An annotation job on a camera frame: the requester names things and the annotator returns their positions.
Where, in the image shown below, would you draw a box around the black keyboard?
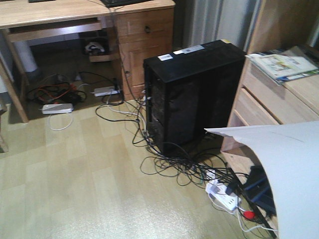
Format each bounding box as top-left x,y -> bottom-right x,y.
101,0 -> 150,8

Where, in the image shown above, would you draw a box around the white power strip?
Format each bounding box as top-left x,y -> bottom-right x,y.
205,170 -> 241,215
42,103 -> 73,115
94,86 -> 120,97

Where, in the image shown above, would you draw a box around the wooden drawer cabinet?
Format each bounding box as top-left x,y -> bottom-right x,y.
220,0 -> 319,232

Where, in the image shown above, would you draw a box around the white power strip right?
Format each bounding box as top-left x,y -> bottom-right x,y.
205,170 -> 241,215

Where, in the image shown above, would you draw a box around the white paper sheets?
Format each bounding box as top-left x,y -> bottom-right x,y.
207,121 -> 319,239

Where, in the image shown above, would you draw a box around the black computer tower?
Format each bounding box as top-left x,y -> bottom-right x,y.
144,40 -> 246,154

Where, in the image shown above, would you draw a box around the white power strip middle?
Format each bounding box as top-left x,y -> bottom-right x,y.
94,86 -> 120,97

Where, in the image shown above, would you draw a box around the orange cable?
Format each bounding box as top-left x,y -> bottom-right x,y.
26,83 -> 76,104

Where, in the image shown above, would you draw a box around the grey green curtain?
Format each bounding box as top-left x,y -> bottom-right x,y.
172,0 -> 262,52

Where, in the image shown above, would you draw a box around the white power strip left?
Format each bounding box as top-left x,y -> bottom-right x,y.
42,103 -> 73,115

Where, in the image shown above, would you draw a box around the stack of magazines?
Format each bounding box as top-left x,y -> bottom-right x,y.
246,45 -> 319,85

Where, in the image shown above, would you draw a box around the tangled black cables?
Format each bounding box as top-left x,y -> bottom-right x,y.
95,74 -> 277,235

